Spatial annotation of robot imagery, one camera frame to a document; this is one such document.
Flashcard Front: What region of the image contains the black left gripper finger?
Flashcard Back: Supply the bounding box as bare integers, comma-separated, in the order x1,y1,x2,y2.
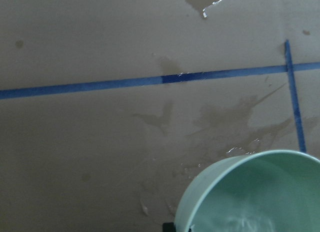
162,222,175,232

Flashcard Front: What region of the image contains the mint green bowl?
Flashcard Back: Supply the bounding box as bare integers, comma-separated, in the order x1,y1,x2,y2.
174,150,320,231

